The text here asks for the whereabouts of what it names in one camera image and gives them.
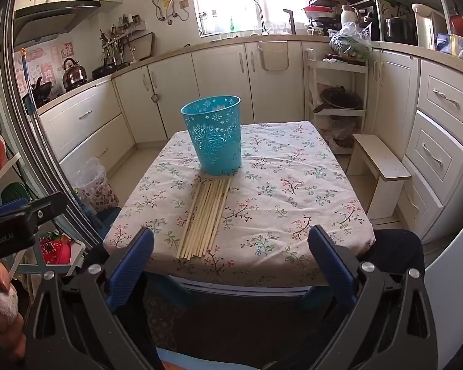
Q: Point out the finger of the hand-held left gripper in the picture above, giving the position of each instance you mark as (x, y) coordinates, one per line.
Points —
(46, 204)

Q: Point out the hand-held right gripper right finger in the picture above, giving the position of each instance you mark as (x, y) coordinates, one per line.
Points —
(332, 266)

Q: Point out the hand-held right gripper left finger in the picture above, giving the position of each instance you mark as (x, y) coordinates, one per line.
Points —
(129, 269)

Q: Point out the bundle of wooden chopsticks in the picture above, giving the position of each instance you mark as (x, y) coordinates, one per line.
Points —
(202, 223)

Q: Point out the blue perforated plastic basket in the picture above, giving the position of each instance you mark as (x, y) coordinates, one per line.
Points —
(216, 142)

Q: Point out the person's left hand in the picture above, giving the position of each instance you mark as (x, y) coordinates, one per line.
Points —
(7, 308)

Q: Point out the red plastic item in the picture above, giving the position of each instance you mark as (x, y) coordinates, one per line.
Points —
(56, 250)

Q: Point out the floral trash bin with bag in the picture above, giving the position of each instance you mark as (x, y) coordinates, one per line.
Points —
(98, 192)

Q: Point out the blue white storage shelf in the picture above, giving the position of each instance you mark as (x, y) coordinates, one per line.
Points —
(4, 169)

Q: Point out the person's dark trousers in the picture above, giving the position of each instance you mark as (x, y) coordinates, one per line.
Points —
(393, 250)

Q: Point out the floral tablecloth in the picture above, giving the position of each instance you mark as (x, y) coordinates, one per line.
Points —
(277, 200)

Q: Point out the black stove wok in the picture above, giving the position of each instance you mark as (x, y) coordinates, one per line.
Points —
(42, 92)

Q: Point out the white wooden stool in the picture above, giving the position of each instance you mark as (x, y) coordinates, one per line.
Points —
(382, 162)

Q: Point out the light blue seat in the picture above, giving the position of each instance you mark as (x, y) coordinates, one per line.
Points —
(216, 360)

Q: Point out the white appliance panel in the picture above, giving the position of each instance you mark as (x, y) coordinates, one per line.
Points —
(455, 296)

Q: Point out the steel kettle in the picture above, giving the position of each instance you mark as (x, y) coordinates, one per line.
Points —
(75, 75)

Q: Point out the clear plastic bag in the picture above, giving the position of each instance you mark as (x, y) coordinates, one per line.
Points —
(337, 131)

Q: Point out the black frying pan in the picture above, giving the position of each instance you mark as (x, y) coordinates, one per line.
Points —
(104, 71)

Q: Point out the range hood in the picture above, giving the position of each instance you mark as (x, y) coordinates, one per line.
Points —
(42, 23)

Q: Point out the leaning tray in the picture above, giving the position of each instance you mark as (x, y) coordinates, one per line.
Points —
(142, 46)

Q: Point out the white tiered storage rack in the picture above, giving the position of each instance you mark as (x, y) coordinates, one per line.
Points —
(339, 68)

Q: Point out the white base cabinets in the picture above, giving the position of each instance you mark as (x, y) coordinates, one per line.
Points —
(216, 81)

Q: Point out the white hanging waste bin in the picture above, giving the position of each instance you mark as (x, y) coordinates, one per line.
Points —
(274, 56)

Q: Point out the bag of green vegetables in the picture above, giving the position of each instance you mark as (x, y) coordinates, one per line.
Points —
(349, 44)

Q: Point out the patterned mug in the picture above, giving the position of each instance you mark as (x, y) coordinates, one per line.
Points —
(315, 31)

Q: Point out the black rice cooker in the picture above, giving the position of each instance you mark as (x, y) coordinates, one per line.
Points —
(399, 31)

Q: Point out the black faucet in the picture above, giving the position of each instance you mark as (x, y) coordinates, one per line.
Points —
(292, 23)

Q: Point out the chrome faucet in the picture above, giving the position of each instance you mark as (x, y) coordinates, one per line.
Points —
(263, 27)

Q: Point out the white thermos jug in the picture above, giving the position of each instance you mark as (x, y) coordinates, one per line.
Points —
(348, 17)

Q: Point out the blue box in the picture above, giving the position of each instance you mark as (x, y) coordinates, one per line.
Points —
(445, 42)

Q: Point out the red lidded pot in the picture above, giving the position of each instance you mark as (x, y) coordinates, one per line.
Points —
(318, 9)

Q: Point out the green bottle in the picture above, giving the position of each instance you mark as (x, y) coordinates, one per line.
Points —
(231, 26)

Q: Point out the white electric kettle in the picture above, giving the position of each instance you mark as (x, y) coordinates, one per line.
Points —
(428, 27)

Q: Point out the blue table frame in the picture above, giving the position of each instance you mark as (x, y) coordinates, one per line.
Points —
(169, 289)

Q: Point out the metal sliding door frame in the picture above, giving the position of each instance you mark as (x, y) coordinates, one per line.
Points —
(11, 84)

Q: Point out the pink patterned wall sticker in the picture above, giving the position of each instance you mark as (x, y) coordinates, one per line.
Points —
(50, 61)

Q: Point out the wall utensil rack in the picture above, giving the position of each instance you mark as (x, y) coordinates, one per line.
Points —
(119, 40)

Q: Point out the wall outlet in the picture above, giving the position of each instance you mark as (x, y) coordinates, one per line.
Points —
(184, 4)

